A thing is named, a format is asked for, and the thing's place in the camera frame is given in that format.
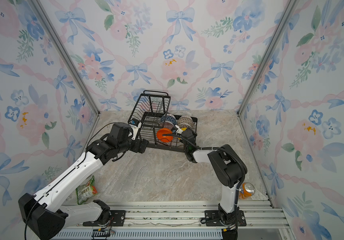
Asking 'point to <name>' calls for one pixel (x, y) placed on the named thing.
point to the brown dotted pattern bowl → (185, 121)
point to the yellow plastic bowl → (184, 129)
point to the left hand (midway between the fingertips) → (141, 138)
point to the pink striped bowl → (166, 124)
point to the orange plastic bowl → (165, 139)
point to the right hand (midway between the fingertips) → (190, 126)
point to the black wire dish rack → (152, 118)
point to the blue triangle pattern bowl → (169, 117)
